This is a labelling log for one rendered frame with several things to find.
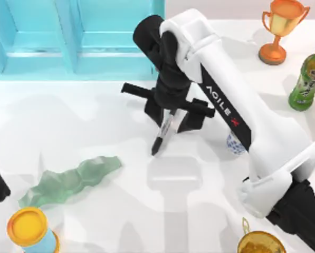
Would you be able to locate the black and white marker pen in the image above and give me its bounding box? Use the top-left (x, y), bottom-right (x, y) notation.
top-left (150, 109), bottom-right (179, 157)

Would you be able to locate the blue and white cup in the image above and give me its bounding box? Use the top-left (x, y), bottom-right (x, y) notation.
top-left (223, 132), bottom-right (246, 157)

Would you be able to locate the green bottle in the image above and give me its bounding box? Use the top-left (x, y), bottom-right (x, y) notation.
top-left (288, 45), bottom-right (315, 112)

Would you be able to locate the orange and gold trophy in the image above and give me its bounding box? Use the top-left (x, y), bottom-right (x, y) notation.
top-left (257, 0), bottom-right (311, 65)

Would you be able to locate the light blue rack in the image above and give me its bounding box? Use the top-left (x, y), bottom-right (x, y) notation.
top-left (0, 0), bottom-right (166, 81)

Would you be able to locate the yellow and blue can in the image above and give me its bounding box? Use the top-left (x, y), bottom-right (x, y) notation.
top-left (6, 206), bottom-right (61, 253)

